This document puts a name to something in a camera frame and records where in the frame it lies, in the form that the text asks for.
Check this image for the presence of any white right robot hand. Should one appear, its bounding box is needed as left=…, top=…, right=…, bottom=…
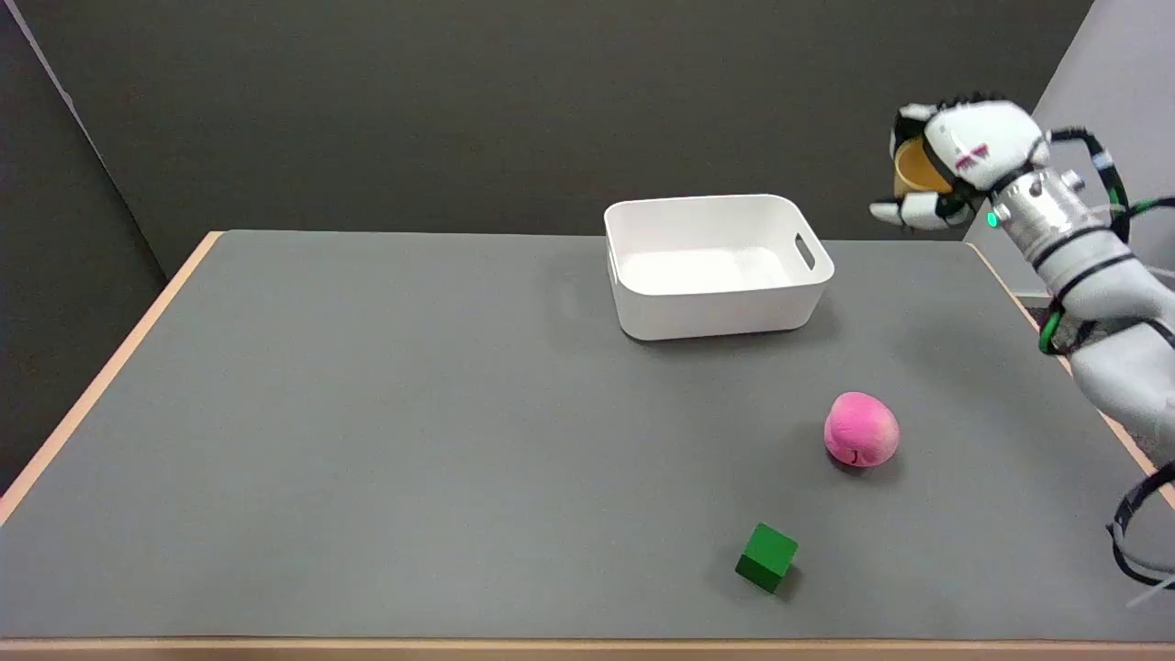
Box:
left=869, top=93, right=1051, bottom=232

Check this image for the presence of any yellow cup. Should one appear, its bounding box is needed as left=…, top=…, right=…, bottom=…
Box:
left=893, top=138, right=954, bottom=201

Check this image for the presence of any white plastic box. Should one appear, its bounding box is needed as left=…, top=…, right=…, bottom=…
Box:
left=603, top=194, right=835, bottom=342

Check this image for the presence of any pink peach toy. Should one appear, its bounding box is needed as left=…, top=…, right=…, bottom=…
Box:
left=823, top=391, right=901, bottom=469

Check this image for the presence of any green cube block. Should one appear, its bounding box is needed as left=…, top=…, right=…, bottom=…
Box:
left=735, top=522, right=800, bottom=594

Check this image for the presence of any black cable with green wire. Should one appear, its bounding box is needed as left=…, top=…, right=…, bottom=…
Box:
left=1037, top=129, right=1175, bottom=357

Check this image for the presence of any black cable loop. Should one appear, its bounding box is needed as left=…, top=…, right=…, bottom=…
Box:
left=1105, top=459, right=1175, bottom=590

